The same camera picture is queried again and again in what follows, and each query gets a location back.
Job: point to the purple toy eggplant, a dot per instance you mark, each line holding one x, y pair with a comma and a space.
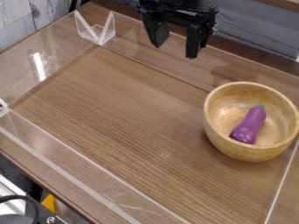
246, 131

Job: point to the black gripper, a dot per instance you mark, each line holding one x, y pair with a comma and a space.
196, 14

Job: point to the yellow black device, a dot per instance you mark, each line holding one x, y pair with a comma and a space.
49, 211

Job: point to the clear acrylic corner bracket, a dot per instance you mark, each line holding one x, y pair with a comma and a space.
99, 34

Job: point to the clear acrylic barrier wall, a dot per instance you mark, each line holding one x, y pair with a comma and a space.
102, 123

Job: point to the light wooden bowl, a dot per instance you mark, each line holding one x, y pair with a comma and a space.
225, 109

